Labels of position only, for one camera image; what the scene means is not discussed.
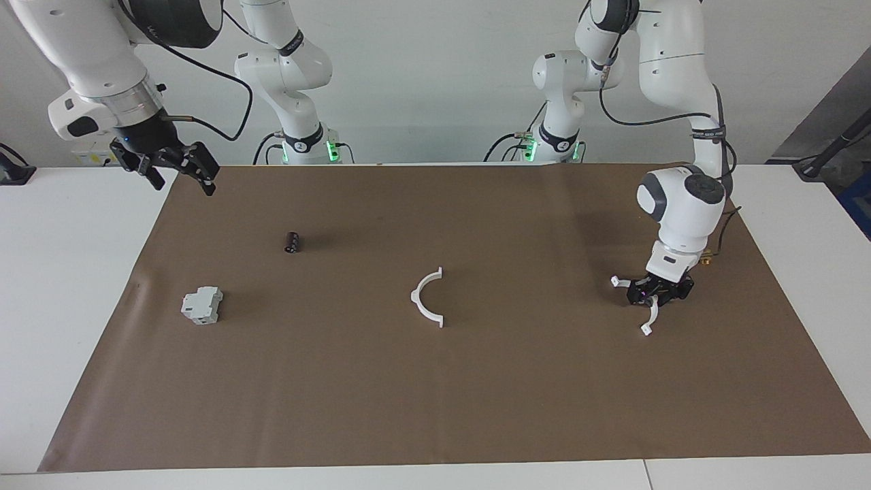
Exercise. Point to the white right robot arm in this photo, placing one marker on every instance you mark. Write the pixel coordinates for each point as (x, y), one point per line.
(88, 47)

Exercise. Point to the black desk device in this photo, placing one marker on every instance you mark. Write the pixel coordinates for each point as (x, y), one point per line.
(13, 173)

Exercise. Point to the black cylindrical capacitor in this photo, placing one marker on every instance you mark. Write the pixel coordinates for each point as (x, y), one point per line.
(292, 242)

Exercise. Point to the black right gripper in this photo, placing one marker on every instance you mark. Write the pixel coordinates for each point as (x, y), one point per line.
(150, 146)

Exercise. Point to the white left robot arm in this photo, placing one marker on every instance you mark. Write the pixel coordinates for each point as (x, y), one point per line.
(680, 211)

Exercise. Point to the brass valve with red handwheel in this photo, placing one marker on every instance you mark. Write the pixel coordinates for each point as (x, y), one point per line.
(708, 257)

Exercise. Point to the white power strip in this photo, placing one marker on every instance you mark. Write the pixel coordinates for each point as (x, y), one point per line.
(88, 158)

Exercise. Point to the blue object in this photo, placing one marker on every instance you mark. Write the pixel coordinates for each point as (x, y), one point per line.
(861, 204)

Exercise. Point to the black stand pole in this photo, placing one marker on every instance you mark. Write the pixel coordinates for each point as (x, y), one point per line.
(827, 153)

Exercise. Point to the brown paper table mat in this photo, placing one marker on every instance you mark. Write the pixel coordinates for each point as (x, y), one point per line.
(408, 395)

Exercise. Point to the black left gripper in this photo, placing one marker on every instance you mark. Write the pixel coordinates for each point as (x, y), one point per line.
(674, 287)

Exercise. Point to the white circuit breaker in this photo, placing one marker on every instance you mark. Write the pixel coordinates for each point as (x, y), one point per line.
(202, 306)

